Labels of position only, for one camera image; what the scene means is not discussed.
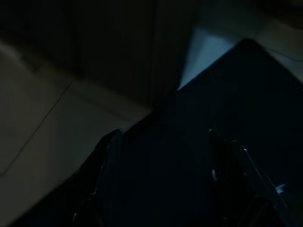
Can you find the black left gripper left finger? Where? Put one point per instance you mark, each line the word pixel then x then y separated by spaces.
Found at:
pixel 94 189

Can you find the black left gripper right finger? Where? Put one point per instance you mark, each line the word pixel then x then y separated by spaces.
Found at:
pixel 239 189

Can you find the silver refrigerator body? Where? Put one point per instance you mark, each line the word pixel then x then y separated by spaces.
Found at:
pixel 113 47

